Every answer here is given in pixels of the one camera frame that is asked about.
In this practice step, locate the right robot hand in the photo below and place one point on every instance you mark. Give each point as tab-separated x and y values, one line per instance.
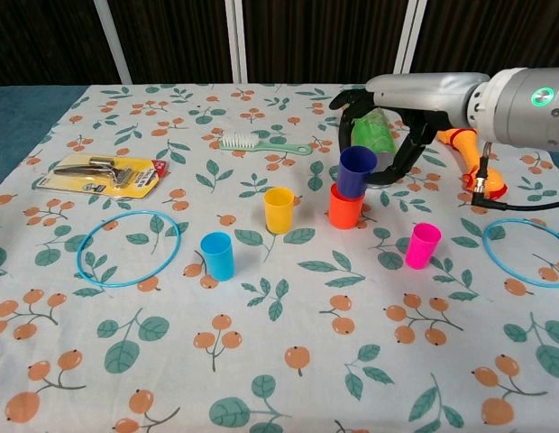
419	92

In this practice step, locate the yellow plastic cup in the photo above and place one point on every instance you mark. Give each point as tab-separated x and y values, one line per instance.
278	212

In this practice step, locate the floral tablecloth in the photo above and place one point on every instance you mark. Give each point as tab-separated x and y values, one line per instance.
279	361

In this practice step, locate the pink plastic cup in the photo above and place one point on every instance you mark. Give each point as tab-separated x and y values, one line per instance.
423	248

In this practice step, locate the light blue plastic cup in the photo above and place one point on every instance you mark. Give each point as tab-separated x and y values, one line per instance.
218	257

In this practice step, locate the white screen frame post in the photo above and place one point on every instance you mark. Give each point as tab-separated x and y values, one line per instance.
236	40
112	40
405	36

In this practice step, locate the yellow rubber chicken toy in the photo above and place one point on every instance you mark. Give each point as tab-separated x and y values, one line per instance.
469	149

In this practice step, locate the green chip can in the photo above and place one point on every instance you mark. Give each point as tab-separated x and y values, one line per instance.
374	135

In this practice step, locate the razor in yellow blister pack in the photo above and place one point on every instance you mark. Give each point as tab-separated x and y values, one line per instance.
126	180

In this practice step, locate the green hairbrush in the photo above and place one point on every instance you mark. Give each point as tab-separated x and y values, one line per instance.
243	146

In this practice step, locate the dark slatted screen panel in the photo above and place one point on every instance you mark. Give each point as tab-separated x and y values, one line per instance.
487	36
171	40
320	40
45	40

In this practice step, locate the large orange plastic cup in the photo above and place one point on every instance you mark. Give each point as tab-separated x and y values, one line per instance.
345	212

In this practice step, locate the dark blue plastic cup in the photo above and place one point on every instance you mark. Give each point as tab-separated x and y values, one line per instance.
356	171

